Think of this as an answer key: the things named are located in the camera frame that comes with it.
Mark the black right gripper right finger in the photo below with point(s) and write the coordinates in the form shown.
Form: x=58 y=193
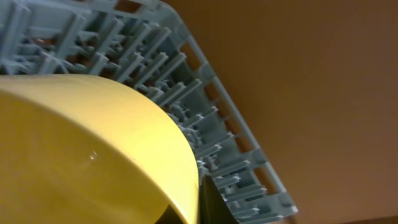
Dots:
x=213 y=209

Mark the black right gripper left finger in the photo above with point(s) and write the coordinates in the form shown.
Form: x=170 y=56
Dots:
x=170 y=216

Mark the yellow bowl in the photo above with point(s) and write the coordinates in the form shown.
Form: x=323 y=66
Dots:
x=86 y=149

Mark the grey plastic dishwasher rack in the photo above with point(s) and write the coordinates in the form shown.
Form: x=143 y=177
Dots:
x=147 y=46

